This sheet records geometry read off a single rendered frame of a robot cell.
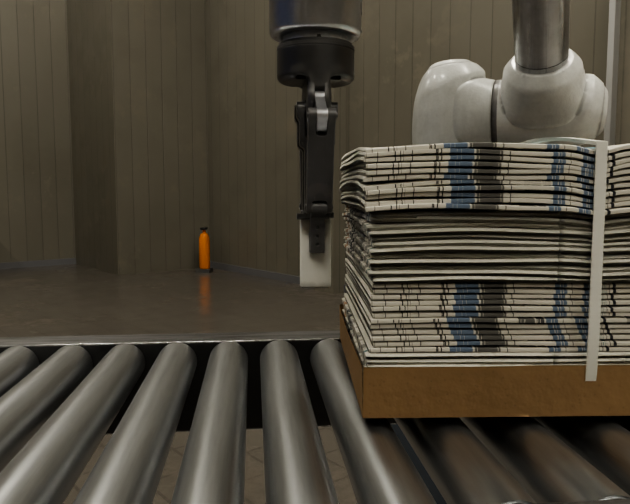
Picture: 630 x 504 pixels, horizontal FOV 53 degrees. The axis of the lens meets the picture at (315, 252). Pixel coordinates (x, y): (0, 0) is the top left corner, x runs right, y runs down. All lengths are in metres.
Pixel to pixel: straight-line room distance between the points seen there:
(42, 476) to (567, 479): 0.36
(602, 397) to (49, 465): 0.43
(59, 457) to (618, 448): 0.42
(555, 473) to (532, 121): 0.96
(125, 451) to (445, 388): 0.25
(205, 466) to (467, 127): 1.05
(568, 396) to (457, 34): 4.94
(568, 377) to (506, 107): 0.88
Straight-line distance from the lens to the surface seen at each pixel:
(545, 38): 1.30
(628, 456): 0.55
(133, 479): 0.48
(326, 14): 0.61
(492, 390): 0.55
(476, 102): 1.40
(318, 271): 0.63
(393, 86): 5.82
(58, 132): 9.23
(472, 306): 0.54
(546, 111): 1.36
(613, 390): 0.59
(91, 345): 0.86
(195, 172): 8.29
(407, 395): 0.54
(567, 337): 0.57
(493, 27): 5.22
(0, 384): 0.77
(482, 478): 0.47
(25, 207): 9.08
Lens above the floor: 0.99
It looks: 5 degrees down
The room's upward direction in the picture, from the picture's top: straight up
